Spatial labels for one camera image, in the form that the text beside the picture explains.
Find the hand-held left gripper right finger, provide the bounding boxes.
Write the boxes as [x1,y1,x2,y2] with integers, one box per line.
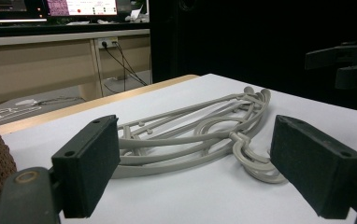
[269,114,357,220]

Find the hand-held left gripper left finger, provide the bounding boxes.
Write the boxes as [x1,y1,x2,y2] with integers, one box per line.
[50,114,121,219]

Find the grey plastic clothes hanger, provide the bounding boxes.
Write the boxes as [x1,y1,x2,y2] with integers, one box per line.
[110,87,288,185]
[117,87,280,181]
[117,86,273,175]

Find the black curtain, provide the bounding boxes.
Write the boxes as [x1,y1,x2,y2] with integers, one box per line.
[150,0,357,115]

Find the lit computer monitor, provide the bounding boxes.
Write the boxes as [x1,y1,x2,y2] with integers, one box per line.
[44,0,120,18]

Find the white papers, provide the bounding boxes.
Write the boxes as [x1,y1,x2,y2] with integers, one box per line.
[124,6,150,23]

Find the dark computer monitor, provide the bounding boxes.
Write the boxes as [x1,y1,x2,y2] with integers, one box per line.
[0,0,49,24]

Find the black power cable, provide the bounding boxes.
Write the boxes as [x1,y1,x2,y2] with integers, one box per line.
[115,42,128,91]
[103,43,149,87]

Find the wooden shelf frame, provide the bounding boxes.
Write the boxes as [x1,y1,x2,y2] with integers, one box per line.
[0,28,152,105]

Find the white wall power socket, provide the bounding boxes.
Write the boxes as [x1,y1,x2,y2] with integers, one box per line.
[97,36,119,49]

